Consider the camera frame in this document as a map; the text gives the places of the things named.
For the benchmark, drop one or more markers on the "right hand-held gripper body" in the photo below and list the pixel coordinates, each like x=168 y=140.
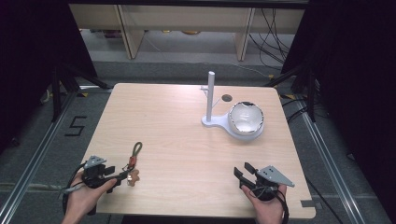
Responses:
x=268 y=183

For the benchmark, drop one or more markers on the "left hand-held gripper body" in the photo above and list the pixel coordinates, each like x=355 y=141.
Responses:
x=95 y=175

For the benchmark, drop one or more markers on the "person's right hand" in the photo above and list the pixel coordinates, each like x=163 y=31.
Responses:
x=269 y=210

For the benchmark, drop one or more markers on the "person's left hand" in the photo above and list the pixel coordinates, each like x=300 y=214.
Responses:
x=82 y=200

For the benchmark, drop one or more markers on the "silver bowl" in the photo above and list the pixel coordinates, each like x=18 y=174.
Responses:
x=246 y=117

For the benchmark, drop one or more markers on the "white stand with pole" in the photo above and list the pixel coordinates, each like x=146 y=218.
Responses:
x=210 y=102

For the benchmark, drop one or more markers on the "black metal stand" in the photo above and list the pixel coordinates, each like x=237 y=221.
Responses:
x=309 y=90
x=57 y=90

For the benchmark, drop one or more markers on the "black curtain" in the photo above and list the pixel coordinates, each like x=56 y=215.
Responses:
x=37 y=62
x=355 y=93

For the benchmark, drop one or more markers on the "yellow round object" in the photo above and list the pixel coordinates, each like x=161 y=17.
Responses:
x=190 y=32

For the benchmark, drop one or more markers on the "light wooden desk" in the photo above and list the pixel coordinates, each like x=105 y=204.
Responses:
x=186 y=17

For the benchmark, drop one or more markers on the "aluminium floor rail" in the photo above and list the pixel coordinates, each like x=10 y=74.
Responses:
x=330 y=161
x=34 y=158

